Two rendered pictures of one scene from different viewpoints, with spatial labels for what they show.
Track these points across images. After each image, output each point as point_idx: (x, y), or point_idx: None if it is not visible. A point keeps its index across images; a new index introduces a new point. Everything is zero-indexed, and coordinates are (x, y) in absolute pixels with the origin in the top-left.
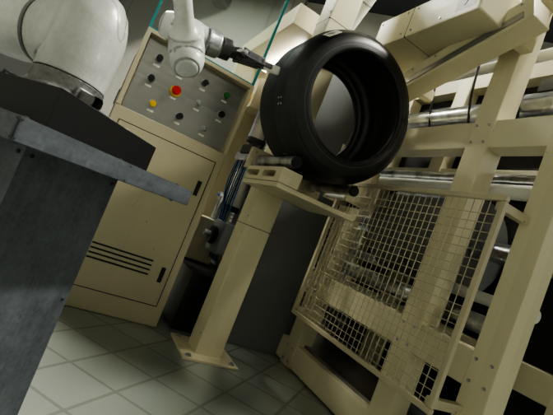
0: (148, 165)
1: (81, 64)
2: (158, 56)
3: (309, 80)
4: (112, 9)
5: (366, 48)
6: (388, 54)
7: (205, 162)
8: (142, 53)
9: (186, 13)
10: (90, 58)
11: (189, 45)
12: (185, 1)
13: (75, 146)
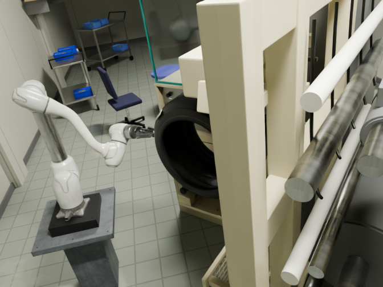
0: None
1: (61, 205)
2: (166, 95)
3: (159, 150)
4: (58, 185)
5: (178, 118)
6: (195, 114)
7: (212, 146)
8: (162, 94)
9: (94, 150)
10: (62, 203)
11: (105, 158)
12: (90, 146)
13: (49, 249)
